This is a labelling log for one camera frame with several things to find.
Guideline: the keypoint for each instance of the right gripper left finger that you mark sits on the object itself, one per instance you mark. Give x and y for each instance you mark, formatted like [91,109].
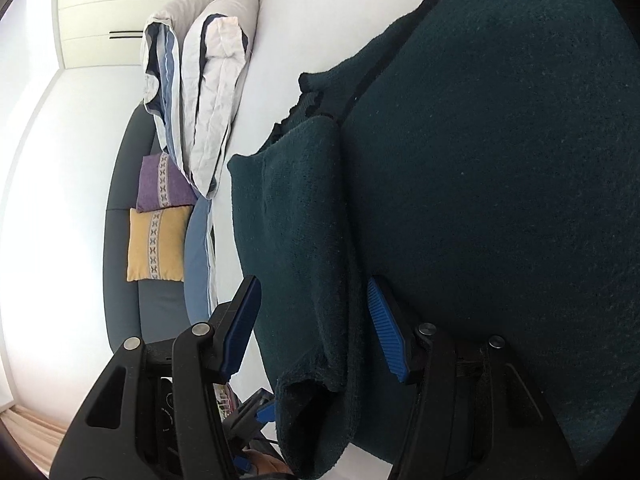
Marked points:
[153,414]

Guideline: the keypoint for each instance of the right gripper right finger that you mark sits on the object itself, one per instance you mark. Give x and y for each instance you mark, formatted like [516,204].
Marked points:
[478,413]

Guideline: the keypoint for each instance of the dark green sweater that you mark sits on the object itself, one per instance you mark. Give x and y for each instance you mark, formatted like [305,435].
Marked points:
[490,166]

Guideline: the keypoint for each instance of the person's left hand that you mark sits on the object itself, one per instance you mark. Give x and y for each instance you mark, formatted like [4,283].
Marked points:
[261,463]

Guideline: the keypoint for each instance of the dark grey headboard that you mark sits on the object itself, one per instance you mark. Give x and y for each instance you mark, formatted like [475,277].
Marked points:
[150,310]

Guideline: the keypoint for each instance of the blue pillow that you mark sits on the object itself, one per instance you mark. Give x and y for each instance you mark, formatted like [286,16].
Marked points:
[199,285]

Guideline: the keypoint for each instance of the yellow patterned cushion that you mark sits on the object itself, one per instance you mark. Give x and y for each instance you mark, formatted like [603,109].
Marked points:
[155,247]

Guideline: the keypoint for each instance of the purple patterned cushion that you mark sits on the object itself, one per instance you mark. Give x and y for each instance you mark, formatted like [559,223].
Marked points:
[161,185]

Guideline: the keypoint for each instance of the folded beige blue duvet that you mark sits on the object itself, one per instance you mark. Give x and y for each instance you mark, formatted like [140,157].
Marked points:
[195,55]

